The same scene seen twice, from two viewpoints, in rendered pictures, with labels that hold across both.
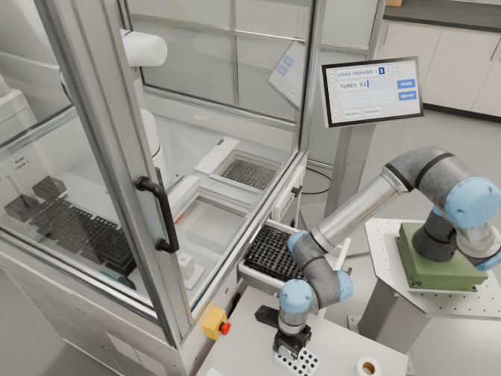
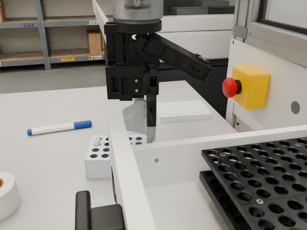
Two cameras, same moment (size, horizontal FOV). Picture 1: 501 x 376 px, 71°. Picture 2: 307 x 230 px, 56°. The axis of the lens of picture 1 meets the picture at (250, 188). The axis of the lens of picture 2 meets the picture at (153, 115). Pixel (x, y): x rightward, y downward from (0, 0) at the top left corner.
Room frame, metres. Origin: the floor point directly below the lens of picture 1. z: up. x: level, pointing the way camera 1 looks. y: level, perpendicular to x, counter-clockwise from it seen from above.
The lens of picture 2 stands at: (0.82, -0.39, 1.07)
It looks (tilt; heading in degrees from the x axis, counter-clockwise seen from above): 25 degrees down; 140
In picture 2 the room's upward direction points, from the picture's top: straight up
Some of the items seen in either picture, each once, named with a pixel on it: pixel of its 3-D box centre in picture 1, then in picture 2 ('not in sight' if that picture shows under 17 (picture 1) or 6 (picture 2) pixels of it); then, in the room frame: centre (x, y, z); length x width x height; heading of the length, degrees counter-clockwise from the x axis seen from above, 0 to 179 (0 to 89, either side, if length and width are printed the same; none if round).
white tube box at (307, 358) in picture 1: (297, 360); (123, 155); (0.44, -0.14, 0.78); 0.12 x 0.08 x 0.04; 51
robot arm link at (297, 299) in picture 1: (296, 301); not in sight; (0.45, -0.11, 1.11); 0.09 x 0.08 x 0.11; 111
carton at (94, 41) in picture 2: not in sight; (103, 41); (-2.69, 1.69, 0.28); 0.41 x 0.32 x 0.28; 66
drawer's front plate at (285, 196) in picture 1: (289, 194); not in sight; (1.10, -0.17, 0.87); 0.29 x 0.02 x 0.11; 152
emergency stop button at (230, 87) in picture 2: (224, 327); (231, 87); (0.50, 0.09, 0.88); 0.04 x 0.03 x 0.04; 152
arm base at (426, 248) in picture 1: (437, 237); not in sight; (0.82, -0.69, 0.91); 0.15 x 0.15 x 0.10
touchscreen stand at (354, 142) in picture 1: (351, 174); not in sight; (1.64, -0.63, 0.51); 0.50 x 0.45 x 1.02; 10
